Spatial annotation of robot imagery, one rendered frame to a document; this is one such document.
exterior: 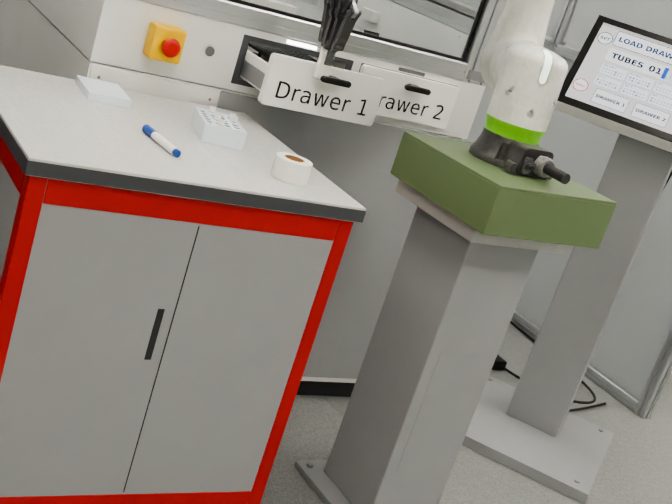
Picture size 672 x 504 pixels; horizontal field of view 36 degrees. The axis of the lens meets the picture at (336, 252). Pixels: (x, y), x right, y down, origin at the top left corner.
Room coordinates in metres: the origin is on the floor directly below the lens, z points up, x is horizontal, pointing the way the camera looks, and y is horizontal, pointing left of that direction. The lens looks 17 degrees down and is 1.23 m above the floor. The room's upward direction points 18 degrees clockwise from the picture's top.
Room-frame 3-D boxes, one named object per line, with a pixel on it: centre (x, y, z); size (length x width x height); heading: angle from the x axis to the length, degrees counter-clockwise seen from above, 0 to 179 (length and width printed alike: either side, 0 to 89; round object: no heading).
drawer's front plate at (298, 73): (2.26, 0.14, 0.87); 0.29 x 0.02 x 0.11; 124
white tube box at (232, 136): (1.99, 0.30, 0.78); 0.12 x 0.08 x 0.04; 23
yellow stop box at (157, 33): (2.18, 0.48, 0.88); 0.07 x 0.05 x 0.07; 124
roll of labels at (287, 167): (1.86, 0.13, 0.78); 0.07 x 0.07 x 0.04
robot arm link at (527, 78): (2.20, -0.27, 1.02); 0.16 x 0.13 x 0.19; 13
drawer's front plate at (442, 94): (2.55, -0.04, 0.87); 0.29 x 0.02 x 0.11; 124
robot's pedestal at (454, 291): (2.18, -0.28, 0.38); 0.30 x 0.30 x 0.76; 37
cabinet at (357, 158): (2.80, 0.45, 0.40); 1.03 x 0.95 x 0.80; 124
